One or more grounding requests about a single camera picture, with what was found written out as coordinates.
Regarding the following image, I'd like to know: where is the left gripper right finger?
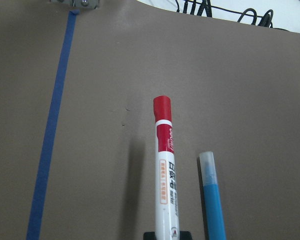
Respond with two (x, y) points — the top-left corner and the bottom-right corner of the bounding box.
(179, 231), (192, 240)

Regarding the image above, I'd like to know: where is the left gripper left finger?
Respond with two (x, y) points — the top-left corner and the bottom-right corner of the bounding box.
(143, 231), (156, 240)

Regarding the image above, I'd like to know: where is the red whiteboard marker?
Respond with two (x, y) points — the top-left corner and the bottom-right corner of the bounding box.
(153, 95), (181, 240)

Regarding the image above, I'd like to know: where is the blue marker pen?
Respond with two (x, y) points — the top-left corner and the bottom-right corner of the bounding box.
(199, 151), (227, 240)

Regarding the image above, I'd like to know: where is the brown paper table mat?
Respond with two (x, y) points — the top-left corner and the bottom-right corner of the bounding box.
(0, 0), (300, 240)

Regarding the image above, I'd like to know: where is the aluminium frame post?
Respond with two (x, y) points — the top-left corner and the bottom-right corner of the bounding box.
(50, 0), (100, 9)

